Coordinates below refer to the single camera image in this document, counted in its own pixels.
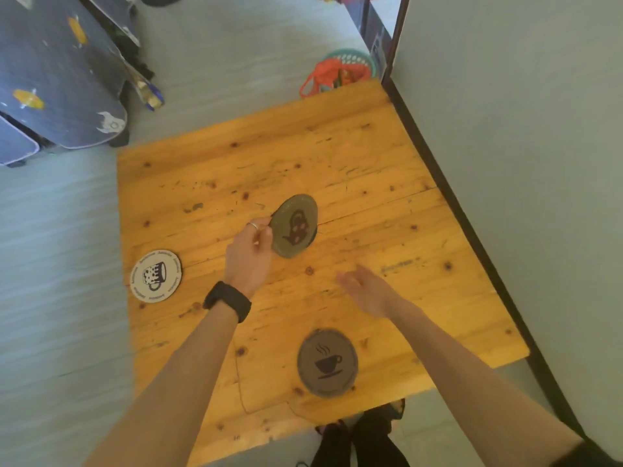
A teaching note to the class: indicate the grey teapot print coaster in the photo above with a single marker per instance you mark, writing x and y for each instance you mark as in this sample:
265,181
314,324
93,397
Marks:
294,226

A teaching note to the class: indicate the dark space print bedding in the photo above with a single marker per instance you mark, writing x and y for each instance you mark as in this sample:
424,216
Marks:
58,68

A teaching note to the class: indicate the blue yellow toy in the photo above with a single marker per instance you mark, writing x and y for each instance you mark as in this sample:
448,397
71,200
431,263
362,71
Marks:
148,89

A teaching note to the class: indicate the white mug print coaster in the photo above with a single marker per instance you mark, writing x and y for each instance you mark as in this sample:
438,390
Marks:
155,276

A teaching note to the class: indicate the person's left hand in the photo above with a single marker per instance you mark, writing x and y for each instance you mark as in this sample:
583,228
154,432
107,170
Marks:
246,262

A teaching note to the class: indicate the person's left fingers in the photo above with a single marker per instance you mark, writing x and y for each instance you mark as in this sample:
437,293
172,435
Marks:
260,229

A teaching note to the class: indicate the person's right forearm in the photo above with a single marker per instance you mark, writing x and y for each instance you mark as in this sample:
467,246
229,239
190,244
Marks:
482,389

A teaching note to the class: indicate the person's left forearm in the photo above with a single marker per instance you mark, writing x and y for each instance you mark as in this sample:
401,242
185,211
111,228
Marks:
165,389

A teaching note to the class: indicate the black wristwatch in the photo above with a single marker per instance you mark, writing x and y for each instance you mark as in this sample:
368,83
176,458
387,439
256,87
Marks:
228,300

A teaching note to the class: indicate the person's right hand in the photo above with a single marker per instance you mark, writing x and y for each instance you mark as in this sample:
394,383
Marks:
370,291

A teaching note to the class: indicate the person's legs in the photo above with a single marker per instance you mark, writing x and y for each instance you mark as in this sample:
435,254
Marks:
357,440

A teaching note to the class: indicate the wooden table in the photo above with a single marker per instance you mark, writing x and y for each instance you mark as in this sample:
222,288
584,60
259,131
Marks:
301,267

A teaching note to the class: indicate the teal plastic basket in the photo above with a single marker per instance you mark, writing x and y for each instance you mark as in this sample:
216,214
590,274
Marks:
353,60

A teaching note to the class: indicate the grey coffee cup print coaster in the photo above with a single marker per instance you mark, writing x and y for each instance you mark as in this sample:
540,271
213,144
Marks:
327,363

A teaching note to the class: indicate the person's right thumb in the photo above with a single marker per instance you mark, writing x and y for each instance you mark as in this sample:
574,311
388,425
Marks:
364,273

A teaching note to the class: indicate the orange mesh bag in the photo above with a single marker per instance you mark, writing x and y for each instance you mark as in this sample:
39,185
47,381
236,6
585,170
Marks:
331,77

